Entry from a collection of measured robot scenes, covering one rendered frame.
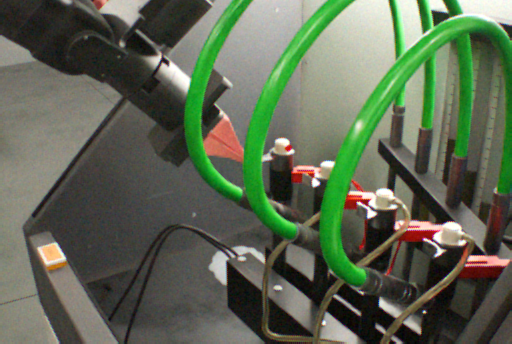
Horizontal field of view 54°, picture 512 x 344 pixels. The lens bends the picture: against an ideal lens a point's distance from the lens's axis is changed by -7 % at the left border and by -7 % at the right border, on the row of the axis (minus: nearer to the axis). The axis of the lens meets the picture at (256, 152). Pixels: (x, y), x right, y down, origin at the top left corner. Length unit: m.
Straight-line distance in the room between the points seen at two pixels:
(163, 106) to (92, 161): 0.36
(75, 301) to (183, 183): 0.33
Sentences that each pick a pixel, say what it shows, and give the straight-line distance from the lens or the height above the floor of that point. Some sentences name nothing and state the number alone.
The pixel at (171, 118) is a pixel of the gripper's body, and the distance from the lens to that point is 0.53.
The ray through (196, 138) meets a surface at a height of 1.21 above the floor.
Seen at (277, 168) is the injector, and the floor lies 1.12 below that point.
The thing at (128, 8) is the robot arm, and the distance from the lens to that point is 0.50.
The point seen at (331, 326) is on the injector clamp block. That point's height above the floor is 0.98.
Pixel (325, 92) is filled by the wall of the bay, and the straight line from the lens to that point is 0.98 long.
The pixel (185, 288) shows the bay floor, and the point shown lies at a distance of 0.91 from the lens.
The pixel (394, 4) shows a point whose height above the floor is 1.30.
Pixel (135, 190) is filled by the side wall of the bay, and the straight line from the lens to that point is 0.91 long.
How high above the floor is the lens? 1.37
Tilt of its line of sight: 22 degrees down
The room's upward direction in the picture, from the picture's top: straight up
